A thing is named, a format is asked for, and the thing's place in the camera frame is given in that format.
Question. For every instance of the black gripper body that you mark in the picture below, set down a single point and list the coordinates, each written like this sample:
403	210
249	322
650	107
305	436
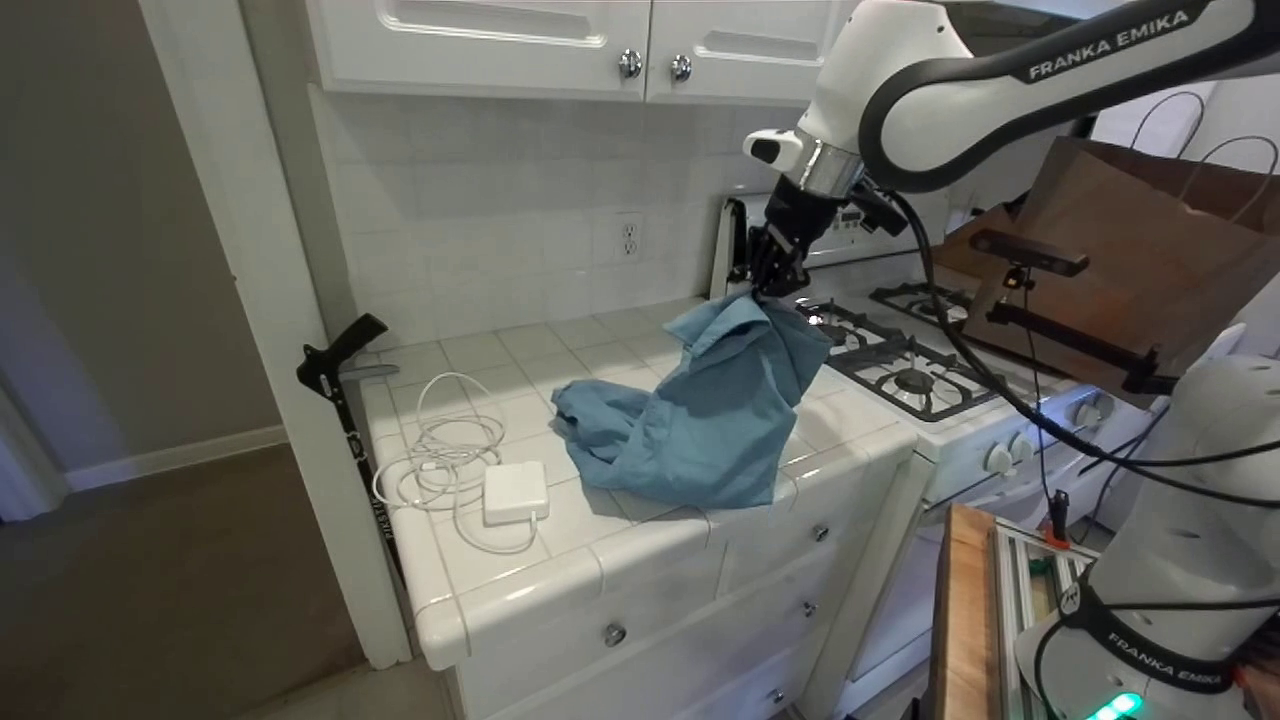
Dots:
799	224

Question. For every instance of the blue cloth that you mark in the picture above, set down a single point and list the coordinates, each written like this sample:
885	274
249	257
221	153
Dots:
704	415

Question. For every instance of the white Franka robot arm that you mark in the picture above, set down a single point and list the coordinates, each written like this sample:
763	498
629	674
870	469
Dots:
934	83

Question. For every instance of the gas stove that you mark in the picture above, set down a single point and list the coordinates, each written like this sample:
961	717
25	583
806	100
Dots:
922	372

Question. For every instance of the silver cabinet knob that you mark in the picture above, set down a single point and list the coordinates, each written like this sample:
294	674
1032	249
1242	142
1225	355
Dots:
682	65
629	60

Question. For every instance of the silver drawer knob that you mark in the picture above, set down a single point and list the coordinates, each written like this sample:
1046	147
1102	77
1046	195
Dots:
613	635
806	611
816	531
776	694

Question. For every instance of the white stove knob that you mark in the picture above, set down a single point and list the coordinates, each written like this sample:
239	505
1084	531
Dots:
1088	408
1003	458

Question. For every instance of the white power adapter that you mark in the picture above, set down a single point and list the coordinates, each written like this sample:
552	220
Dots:
512	493

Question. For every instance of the brown wooden panel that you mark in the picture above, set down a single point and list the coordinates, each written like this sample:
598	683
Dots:
1121	265

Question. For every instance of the white counter drawer cabinet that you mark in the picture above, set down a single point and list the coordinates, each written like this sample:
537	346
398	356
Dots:
664	614

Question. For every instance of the wooden board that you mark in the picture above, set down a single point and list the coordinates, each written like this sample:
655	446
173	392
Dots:
971	614

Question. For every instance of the white wall outlet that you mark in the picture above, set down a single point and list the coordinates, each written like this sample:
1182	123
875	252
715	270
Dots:
626	237

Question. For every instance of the white upper wall cabinet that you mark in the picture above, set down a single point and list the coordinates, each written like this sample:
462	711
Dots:
573	45

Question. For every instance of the black clamp mount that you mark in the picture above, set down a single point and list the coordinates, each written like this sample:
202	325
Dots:
340	355

